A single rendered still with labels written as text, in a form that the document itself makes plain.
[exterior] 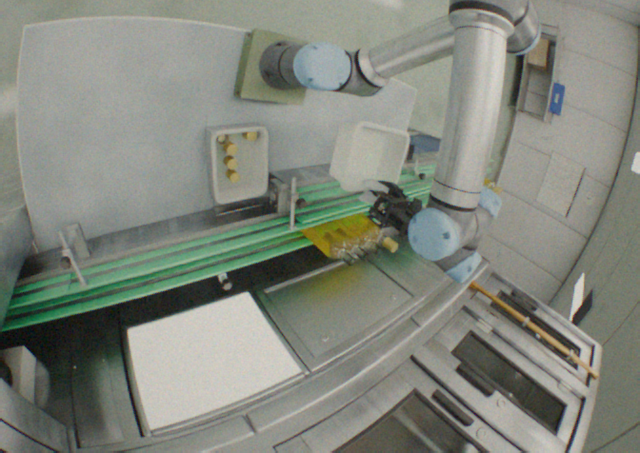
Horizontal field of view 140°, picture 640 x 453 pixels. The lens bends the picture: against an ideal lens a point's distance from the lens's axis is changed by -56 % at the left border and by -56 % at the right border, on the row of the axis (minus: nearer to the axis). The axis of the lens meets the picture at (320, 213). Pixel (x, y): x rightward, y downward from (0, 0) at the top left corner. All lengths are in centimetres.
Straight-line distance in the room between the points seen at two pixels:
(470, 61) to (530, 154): 609
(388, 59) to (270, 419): 83
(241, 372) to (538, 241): 651
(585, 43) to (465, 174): 645
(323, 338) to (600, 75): 649
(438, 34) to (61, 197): 102
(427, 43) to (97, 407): 113
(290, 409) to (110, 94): 89
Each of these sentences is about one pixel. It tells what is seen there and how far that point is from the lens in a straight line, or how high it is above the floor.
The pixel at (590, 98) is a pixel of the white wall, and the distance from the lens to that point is 643.
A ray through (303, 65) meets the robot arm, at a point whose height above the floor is 104.
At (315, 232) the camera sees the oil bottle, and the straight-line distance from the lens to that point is 84.
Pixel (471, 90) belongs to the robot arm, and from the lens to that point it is 36.
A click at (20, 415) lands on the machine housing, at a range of 71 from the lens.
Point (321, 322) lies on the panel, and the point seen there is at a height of 120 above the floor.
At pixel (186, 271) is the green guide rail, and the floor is 92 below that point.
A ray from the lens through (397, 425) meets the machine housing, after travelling 72.
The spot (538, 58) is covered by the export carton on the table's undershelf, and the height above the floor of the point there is 49.
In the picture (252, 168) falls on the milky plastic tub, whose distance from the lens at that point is 89.
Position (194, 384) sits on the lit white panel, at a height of 122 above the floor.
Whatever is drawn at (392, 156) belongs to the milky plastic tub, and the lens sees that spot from 78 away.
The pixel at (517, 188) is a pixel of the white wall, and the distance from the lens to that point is 656.
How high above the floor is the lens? 154
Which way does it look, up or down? 43 degrees down
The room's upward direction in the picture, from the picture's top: 128 degrees clockwise
